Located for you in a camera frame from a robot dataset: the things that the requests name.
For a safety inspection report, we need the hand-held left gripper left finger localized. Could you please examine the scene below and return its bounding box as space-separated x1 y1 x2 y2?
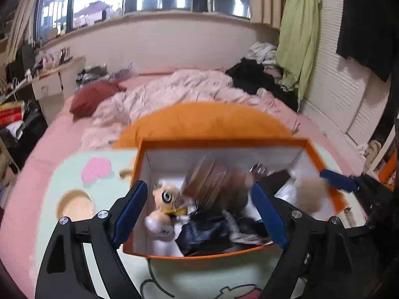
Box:
35 179 148 299

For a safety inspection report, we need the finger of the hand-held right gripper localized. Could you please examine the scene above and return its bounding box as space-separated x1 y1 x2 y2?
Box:
319 168 364 194

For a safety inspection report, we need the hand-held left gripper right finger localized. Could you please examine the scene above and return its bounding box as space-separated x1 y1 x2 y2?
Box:
251 181 364 299

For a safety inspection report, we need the brown fluffy scrunchie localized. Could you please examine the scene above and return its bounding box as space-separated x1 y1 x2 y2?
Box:
295 177 328 214

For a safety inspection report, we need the silver hair clip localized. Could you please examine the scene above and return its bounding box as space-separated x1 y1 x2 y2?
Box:
249 163 269 176

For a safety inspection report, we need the orange cardboard box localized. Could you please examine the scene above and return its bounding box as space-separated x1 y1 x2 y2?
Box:
122 138 346 260

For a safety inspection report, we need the black lace-trimmed cloth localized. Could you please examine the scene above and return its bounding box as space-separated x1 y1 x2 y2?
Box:
178 209 272 256

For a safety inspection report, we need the light green cartoon desktop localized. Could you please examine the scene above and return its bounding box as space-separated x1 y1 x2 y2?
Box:
28 149 368 299

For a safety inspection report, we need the orange container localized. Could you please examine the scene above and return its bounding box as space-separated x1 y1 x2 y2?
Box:
379 152 398 190

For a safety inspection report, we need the beige cloth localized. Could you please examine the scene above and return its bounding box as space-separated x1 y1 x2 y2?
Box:
365 140 382 169

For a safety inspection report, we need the orange pillow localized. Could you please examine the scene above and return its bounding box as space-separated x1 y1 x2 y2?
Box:
114 101 292 148

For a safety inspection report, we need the dark red pillow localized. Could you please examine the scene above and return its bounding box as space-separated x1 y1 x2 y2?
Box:
69 82 127 119

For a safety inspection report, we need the black bag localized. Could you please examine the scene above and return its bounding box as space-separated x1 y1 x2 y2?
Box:
9 112 47 156

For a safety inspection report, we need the black clothes pile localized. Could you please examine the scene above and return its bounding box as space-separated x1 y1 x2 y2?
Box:
225 59 298 111

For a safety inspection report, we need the pink floral quilt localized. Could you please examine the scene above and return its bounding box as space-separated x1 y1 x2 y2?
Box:
81 70 281 150

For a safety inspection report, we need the lilac printed packet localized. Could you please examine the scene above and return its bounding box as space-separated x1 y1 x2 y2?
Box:
112 63 138 80

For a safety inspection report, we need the grey striped garment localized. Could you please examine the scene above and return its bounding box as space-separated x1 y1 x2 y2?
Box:
76 65 108 83

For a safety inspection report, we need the white side desk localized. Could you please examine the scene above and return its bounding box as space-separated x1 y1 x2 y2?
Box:
31 55 86 100

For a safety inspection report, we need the light green hanging garment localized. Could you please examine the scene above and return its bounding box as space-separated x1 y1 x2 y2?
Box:
276 0 321 100

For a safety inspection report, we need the white clothes pile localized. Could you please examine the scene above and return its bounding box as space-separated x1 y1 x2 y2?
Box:
248 41 278 66

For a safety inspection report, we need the red printed box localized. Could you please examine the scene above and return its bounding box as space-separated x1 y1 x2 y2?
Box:
0 100 25 128

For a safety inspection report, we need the black hanging garment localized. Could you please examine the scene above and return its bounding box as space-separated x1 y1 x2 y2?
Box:
336 0 396 83

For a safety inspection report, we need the black monitor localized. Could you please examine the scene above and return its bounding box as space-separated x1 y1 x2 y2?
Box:
20 44 35 72

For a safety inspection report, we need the cream curtain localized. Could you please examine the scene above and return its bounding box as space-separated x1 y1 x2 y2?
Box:
249 0 294 28
4 0 44 66

